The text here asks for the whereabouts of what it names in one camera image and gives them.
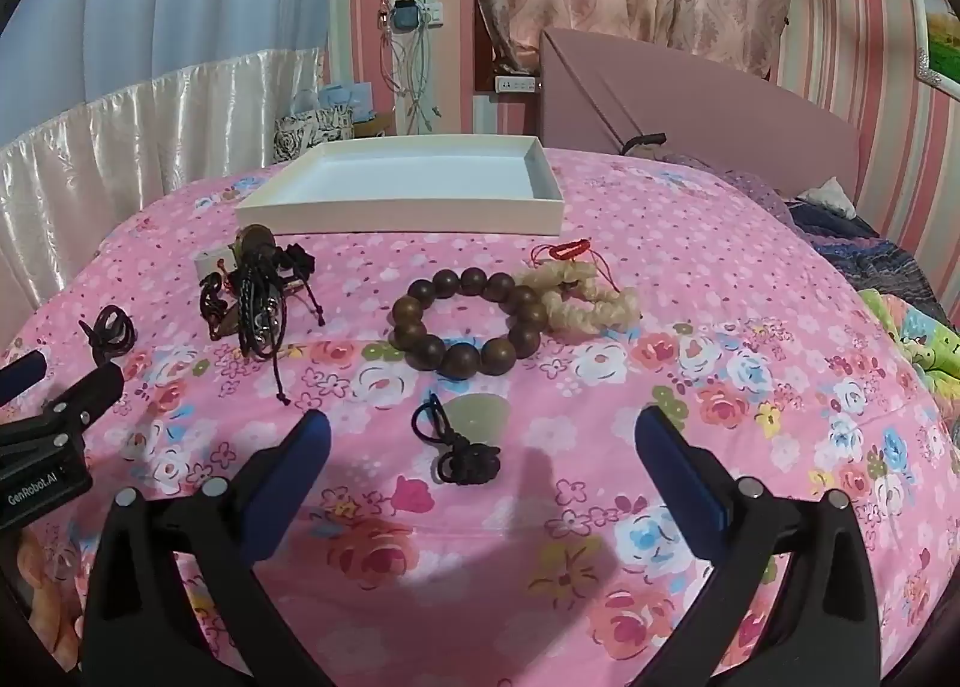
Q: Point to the black and white floral bag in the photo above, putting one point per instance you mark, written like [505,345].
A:
[315,132]

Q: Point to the white shallow cardboard box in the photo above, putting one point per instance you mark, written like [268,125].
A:
[420,214]

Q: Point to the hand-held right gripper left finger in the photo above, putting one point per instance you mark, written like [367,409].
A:
[289,484]

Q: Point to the purple dotted quilt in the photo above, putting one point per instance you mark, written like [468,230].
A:
[757,196]

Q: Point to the white pillow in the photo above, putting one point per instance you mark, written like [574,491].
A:
[829,196]

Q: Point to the small white card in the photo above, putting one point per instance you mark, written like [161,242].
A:
[210,263]

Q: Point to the white satin curtain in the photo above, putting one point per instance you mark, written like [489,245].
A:
[150,124]

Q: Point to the pink headboard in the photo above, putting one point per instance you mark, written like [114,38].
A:
[675,102]

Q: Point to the brown wooden gourd charm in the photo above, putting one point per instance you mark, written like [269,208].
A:
[255,238]

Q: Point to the white power strip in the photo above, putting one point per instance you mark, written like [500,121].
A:
[514,84]

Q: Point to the framed landscape picture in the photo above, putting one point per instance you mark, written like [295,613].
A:
[941,34]

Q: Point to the blue charger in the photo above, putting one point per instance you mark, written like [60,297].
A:
[406,16]

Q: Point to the green cartoon cloth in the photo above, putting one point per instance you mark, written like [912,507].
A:
[922,334]

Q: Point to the dark patterned quilt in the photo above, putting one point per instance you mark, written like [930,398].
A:
[870,252]

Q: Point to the pink floral bedsheet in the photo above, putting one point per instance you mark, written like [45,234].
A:
[675,267]

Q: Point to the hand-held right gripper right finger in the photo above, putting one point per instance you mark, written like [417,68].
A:
[679,484]

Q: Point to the light blue gift bag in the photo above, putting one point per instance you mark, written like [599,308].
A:
[352,96]

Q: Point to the red small clip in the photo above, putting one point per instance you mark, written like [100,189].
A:
[570,249]

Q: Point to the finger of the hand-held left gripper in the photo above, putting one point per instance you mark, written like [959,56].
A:
[19,376]
[90,391]

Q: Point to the white wall socket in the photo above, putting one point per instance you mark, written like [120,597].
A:
[433,13]

